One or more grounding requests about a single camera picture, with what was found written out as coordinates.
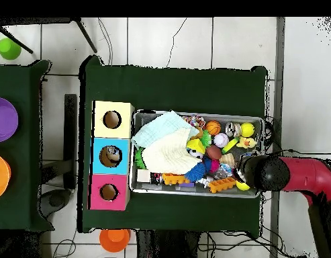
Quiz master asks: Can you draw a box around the cream waffle cloth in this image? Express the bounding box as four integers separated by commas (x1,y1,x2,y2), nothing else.
141,126,202,175

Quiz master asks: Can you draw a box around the light blue waffle cloth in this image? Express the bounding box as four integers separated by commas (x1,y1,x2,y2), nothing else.
130,110,200,149

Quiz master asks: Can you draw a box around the silver mesh bin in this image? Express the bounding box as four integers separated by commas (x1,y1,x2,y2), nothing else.
128,109,265,199

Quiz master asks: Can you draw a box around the wooden box with three holes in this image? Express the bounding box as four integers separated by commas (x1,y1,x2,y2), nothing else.
89,100,136,211

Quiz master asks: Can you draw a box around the orange toy brick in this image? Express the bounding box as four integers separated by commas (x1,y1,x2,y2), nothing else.
162,173,190,186
207,176,237,194

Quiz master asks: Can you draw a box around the blue spiky ball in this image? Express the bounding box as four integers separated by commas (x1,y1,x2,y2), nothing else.
184,161,207,183

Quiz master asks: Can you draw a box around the brown ball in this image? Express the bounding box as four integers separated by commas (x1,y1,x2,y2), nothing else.
205,144,223,161

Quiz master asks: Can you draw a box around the orange toy basketball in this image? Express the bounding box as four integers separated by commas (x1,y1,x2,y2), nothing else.
205,120,222,136

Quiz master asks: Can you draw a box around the dark green tablecloth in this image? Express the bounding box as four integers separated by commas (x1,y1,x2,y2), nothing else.
0,59,55,232
77,54,269,234

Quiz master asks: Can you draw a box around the white toy baseball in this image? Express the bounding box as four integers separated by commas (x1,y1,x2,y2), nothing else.
214,132,230,148

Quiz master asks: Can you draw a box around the yellow plush duck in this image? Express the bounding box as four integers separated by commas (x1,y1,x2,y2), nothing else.
235,136,258,149

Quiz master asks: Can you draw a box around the yellow ball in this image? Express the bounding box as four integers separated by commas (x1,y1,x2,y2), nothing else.
240,122,256,138

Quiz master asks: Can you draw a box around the black floor stand base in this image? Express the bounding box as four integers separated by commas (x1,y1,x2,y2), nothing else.
38,93,78,219

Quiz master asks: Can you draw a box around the orange cup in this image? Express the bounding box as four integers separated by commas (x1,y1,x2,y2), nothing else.
99,228,132,253

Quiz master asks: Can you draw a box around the purple bowl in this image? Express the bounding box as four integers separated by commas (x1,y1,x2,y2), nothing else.
0,97,19,142

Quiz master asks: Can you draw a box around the orange bowl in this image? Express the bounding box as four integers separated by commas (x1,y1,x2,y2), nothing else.
0,151,11,201

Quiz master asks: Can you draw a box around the green cup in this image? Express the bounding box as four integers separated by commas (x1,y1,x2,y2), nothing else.
0,37,22,60

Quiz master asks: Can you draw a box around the thin black floor cable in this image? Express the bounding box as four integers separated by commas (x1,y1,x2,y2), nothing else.
166,17,188,69

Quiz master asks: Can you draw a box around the black camera tripod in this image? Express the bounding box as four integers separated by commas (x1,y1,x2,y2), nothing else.
0,17,98,54

